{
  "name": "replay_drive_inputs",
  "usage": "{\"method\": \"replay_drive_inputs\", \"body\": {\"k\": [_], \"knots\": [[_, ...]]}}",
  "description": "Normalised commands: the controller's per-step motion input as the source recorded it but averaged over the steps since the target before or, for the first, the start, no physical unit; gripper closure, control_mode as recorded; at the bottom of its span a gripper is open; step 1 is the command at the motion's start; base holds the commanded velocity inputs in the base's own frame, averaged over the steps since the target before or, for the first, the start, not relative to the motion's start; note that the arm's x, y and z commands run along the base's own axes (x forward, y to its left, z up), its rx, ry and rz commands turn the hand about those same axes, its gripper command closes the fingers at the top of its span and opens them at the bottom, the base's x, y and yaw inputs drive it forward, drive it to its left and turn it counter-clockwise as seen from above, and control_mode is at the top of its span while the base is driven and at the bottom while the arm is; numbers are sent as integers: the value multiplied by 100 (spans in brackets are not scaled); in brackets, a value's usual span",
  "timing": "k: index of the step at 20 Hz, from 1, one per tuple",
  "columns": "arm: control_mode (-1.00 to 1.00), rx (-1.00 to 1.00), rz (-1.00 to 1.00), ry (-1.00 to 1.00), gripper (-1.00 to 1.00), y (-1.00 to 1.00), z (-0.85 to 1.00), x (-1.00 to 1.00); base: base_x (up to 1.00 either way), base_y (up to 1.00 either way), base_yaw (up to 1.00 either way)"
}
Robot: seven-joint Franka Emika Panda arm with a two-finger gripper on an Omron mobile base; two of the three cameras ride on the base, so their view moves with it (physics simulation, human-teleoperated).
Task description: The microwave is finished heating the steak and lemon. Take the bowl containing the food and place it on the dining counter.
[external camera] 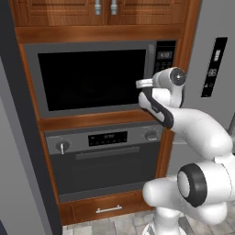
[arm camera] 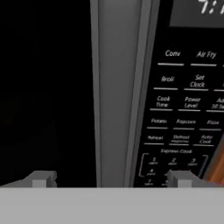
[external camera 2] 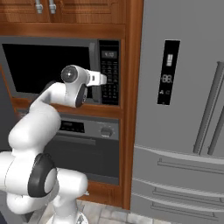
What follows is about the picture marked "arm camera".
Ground black microwave oven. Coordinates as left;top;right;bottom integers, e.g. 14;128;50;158
124;0;224;189

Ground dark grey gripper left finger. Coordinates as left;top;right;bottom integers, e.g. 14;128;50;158
0;171;58;189

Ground grey microwave door handle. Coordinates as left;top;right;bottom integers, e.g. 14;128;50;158
89;0;152;189

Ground brown wooden cupboard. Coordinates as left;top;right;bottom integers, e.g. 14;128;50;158
202;143;224;186

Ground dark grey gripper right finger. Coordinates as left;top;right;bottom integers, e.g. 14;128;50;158
166;170;221;189

